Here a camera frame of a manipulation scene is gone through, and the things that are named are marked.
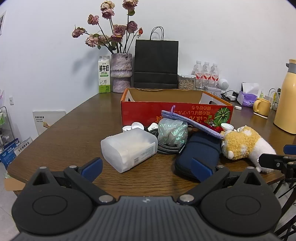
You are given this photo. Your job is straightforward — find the dried pink roses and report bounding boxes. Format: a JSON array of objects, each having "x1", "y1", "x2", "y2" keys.
[{"x1": 72, "y1": 0, "x2": 144, "y2": 54}]

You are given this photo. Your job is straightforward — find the black metal frame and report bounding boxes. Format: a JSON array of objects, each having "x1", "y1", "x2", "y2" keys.
[{"x1": 273, "y1": 178, "x2": 296, "y2": 241}]

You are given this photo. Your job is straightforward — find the iridescent plastic bag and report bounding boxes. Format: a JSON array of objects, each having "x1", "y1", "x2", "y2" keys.
[{"x1": 158, "y1": 118, "x2": 189, "y2": 146}]

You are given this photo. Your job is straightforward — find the white and green milk carton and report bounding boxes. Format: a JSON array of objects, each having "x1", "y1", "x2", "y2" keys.
[{"x1": 98, "y1": 56, "x2": 111, "y2": 93}]

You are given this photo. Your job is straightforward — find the black paper bag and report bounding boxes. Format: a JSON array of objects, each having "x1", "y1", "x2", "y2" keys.
[{"x1": 134, "y1": 27, "x2": 179, "y2": 90}]

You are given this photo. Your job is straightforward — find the yellow and white plush toy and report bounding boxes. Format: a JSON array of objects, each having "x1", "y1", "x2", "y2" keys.
[{"x1": 221, "y1": 125, "x2": 277, "y2": 174}]

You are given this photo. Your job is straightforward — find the purple ceramic vase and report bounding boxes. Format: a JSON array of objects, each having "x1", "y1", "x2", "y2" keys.
[{"x1": 110, "y1": 53, "x2": 133, "y2": 93}]

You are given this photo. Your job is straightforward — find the metal wire rack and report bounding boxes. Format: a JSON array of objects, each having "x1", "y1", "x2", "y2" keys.
[{"x1": 0, "y1": 105, "x2": 14, "y2": 153}]

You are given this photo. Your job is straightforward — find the white patterned box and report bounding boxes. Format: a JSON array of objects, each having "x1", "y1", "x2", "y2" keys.
[{"x1": 207, "y1": 86, "x2": 222, "y2": 98}]

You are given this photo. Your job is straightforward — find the purple tissue box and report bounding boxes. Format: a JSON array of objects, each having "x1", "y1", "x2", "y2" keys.
[{"x1": 237, "y1": 82, "x2": 260, "y2": 107}]

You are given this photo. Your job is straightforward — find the black braided cable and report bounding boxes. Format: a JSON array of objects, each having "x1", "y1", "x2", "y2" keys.
[{"x1": 148, "y1": 127, "x2": 185, "y2": 155}]

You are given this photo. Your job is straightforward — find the clear seed container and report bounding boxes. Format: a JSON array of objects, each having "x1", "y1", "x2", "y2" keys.
[{"x1": 178, "y1": 74, "x2": 196, "y2": 90}]

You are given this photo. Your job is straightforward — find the translucent plastic container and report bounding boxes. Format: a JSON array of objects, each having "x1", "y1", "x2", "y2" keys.
[{"x1": 101, "y1": 128, "x2": 158, "y2": 173}]

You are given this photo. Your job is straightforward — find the yellow mug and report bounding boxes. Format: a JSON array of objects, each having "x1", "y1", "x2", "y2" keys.
[{"x1": 253, "y1": 97, "x2": 271, "y2": 116}]

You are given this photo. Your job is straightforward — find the red cardboard box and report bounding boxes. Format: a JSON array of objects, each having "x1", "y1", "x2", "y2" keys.
[{"x1": 120, "y1": 88, "x2": 234, "y2": 130}]

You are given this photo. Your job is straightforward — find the purple knitted cloth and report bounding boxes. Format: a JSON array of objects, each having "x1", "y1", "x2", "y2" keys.
[{"x1": 161, "y1": 105, "x2": 224, "y2": 139}]

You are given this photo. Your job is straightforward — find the white signboard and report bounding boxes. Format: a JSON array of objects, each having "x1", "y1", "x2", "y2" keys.
[{"x1": 32, "y1": 110, "x2": 66, "y2": 136}]

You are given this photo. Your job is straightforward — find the navy blue pouch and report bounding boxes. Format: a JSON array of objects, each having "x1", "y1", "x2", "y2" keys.
[{"x1": 174, "y1": 132, "x2": 222, "y2": 182}]

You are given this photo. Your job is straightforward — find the brown cardboard piece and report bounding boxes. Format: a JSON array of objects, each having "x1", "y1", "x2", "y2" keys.
[{"x1": 4, "y1": 177, "x2": 26, "y2": 192}]

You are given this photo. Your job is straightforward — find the small bag with cables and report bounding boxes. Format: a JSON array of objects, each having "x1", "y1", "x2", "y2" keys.
[{"x1": 268, "y1": 88, "x2": 281, "y2": 110}]

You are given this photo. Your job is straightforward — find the white power strip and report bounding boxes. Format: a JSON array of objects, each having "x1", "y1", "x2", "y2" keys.
[{"x1": 221, "y1": 90, "x2": 238, "y2": 101}]

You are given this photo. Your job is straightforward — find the yellow thermos jug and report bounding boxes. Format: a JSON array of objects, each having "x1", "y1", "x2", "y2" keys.
[{"x1": 273, "y1": 59, "x2": 296, "y2": 135}]

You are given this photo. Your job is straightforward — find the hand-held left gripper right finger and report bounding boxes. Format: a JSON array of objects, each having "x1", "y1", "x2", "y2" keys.
[{"x1": 177, "y1": 157, "x2": 270, "y2": 205}]

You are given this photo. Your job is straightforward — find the wooden desk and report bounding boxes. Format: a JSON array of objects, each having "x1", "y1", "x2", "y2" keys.
[{"x1": 7, "y1": 89, "x2": 296, "y2": 202}]

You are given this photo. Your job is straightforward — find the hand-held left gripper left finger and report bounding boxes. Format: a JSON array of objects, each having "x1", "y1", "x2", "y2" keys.
[{"x1": 26, "y1": 158, "x2": 116, "y2": 205}]

